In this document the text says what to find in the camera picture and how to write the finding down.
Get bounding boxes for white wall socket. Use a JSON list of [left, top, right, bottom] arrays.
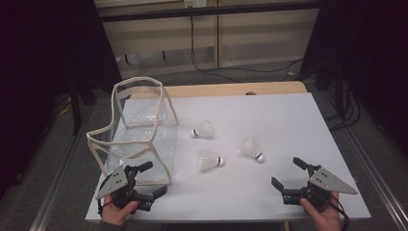
[[183, 0, 208, 9]]

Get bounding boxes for clear plastic bag beige trim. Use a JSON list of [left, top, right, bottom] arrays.
[[86, 76, 180, 187]]

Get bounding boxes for person's right hand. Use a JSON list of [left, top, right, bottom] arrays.
[[299, 191, 343, 231]]

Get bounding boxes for beige wooden cabinet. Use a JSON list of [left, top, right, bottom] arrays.
[[94, 0, 321, 80]]

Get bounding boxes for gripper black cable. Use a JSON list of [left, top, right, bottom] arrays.
[[317, 191, 350, 231], [97, 200, 114, 219]]

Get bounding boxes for wooden table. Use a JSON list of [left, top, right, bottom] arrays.
[[128, 80, 309, 100]]

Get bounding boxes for person's left hand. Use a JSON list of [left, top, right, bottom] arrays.
[[100, 193, 140, 226]]

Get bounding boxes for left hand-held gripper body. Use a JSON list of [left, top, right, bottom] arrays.
[[95, 165, 154, 213]]

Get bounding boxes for white table cover sheet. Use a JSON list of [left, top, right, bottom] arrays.
[[85, 92, 372, 223]]

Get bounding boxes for black stand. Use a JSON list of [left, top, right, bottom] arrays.
[[68, 76, 97, 136], [316, 61, 349, 118]]

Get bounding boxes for dark curtain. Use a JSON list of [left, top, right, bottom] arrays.
[[0, 0, 124, 193], [301, 0, 408, 155]]

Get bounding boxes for black power cable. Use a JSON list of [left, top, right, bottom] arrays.
[[190, 8, 304, 84]]

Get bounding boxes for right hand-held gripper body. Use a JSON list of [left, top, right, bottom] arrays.
[[282, 164, 359, 207]]

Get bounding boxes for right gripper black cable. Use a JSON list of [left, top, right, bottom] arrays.
[[317, 191, 350, 231]]

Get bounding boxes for black floor cables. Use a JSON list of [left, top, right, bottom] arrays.
[[323, 81, 362, 133]]

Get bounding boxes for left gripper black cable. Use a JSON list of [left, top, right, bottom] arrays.
[[97, 200, 114, 219]]

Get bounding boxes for white feather shuttlecock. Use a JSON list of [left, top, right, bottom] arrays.
[[242, 138, 266, 164], [197, 149, 226, 171], [190, 118, 215, 140]]

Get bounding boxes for metal floor rail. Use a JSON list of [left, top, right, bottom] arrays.
[[28, 105, 97, 231], [320, 92, 408, 231]]

